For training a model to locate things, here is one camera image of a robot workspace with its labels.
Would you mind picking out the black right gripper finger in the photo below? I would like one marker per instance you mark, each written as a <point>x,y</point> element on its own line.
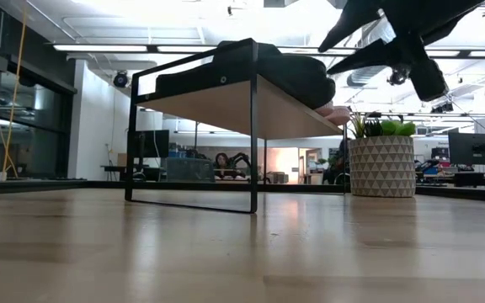
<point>356,19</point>
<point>373,54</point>

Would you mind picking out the pink slide sandal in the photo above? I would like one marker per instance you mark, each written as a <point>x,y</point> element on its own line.
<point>339,117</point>

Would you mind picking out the black slide sandal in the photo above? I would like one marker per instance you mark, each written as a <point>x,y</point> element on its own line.
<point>301,80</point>
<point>192,80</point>

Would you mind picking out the succulent in white patterned pot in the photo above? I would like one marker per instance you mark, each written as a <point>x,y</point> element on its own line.
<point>381,168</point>

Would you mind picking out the black computer monitor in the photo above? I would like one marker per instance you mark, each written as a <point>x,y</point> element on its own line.
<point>152,143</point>
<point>474,148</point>

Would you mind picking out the person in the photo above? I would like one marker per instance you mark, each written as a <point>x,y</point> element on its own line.
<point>222,162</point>

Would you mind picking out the clear plastic bin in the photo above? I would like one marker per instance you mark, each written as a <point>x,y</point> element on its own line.
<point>190,169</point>

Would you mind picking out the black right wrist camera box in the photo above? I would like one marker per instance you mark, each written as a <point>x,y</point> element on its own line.
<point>430,82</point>

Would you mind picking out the wooden shelf with black frame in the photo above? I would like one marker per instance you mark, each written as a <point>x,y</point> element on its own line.
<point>234,109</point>

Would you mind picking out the round black ceiling camera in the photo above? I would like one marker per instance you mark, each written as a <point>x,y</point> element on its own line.
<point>120,79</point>

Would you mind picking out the black aluminium table frame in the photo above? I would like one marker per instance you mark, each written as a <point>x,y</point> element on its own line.
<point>57,185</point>

